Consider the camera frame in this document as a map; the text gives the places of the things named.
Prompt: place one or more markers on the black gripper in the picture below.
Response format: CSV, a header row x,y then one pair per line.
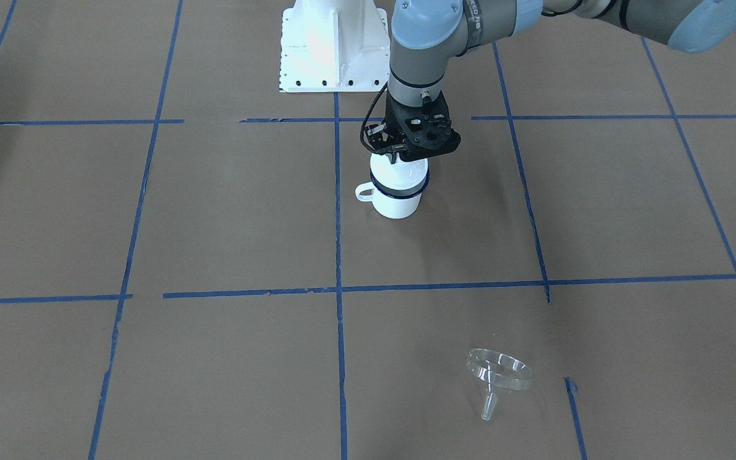
x,y
379,135

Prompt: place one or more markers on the clear glass funnel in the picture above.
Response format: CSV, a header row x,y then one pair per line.
x,y
498,372

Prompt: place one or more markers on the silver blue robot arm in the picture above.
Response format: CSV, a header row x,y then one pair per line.
x,y
425,35

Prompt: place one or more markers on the white enamel cup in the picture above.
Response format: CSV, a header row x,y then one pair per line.
x,y
390,202

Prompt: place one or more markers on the brown paper table cover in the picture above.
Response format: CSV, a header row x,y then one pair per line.
x,y
185,272

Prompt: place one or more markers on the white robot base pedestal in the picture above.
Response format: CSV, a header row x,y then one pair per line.
x,y
334,46

